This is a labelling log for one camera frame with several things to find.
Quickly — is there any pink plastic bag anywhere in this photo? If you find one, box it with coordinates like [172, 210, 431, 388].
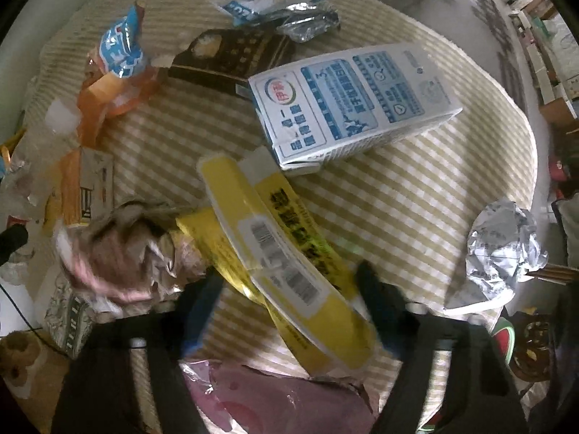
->
[180, 361, 381, 434]

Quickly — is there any patterned white cloth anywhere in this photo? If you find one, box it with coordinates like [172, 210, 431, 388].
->
[44, 280, 102, 359]

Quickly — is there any silver and blue foil wrapper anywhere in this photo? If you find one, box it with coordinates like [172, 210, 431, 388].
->
[212, 0, 341, 44]

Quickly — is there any clear plastic bag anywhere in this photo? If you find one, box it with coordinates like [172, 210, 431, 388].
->
[0, 99, 84, 283]

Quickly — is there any brown plush toy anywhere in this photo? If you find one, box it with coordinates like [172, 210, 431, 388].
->
[0, 330, 43, 386]

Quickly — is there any shelf with boxes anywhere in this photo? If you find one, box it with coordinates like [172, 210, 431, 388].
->
[509, 0, 579, 125]

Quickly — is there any dark brown snack packet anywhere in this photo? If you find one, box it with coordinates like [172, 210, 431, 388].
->
[166, 28, 296, 97]

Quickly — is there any watermelon print item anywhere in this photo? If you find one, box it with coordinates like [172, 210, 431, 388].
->
[491, 319, 519, 365]

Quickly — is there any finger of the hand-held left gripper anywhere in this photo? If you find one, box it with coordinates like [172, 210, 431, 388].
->
[0, 227, 30, 260]

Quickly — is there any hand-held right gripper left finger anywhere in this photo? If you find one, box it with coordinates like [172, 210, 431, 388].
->
[52, 269, 227, 434]

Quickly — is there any crumpled silver foil wrapper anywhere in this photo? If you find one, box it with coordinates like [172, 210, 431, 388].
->
[444, 198, 549, 318]

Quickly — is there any beige checked tablecloth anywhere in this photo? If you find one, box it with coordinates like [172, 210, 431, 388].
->
[22, 0, 544, 434]

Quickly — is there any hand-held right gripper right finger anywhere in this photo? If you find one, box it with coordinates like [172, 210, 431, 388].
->
[356, 261, 530, 434]

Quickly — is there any blue and orange snack wrapper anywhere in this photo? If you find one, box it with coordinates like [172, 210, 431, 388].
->
[78, 2, 160, 148]

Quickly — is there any paper wad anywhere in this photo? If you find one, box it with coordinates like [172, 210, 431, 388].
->
[53, 199, 211, 309]

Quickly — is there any white and blue milk carton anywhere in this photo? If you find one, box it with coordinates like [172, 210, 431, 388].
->
[248, 43, 463, 177]

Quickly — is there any orange and white small carton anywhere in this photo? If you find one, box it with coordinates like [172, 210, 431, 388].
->
[44, 147, 115, 236]

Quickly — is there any yellow cardboard box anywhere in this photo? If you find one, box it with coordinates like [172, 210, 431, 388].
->
[176, 148, 378, 377]

